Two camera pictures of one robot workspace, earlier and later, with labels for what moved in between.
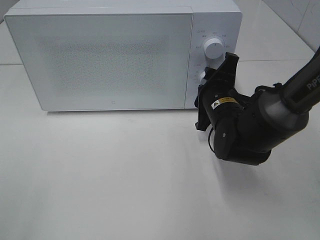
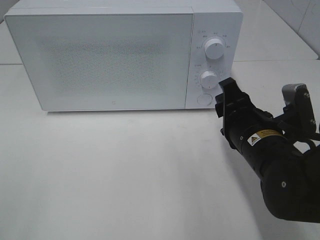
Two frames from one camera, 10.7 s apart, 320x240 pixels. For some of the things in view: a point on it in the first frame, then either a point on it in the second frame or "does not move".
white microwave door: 105,61 does not move
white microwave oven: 84,55 does not move
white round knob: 213,48 does not move
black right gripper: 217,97 to 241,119
